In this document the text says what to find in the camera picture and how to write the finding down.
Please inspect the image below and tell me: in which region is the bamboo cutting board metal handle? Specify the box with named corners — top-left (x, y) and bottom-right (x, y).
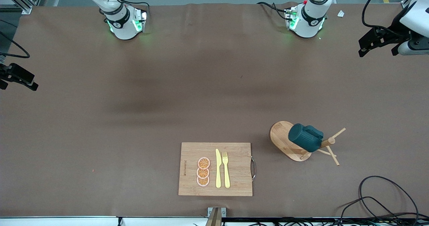
top-left (178, 142), bottom-right (256, 197)

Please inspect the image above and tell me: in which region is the aluminium profile post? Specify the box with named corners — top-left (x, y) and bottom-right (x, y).
top-left (205, 207), bottom-right (227, 226)

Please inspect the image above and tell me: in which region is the black looped cable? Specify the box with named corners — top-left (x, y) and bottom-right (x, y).
top-left (338, 176), bottom-right (420, 226)

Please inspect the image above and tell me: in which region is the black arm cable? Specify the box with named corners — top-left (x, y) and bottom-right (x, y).
top-left (361, 0), bottom-right (423, 36)
top-left (0, 32), bottom-right (30, 60)

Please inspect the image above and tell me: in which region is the black left base cable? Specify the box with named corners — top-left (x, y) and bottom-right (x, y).
top-left (257, 2), bottom-right (289, 20)

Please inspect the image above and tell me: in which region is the wooden mug rack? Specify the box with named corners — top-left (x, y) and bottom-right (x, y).
top-left (270, 121), bottom-right (346, 166)

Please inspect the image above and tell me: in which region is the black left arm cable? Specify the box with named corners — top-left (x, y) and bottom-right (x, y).
top-left (361, 0), bottom-right (423, 36)

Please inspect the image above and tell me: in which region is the teal ribbed mug yellow inside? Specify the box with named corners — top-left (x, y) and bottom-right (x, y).
top-left (288, 123), bottom-right (324, 153)

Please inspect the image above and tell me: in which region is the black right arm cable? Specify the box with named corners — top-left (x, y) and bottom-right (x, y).
top-left (0, 32), bottom-right (30, 60)

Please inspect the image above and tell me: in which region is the yellow plastic knife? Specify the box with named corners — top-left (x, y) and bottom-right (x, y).
top-left (215, 149), bottom-right (222, 189)

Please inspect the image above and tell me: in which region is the yellow plastic fork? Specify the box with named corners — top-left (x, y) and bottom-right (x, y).
top-left (222, 152), bottom-right (231, 189)

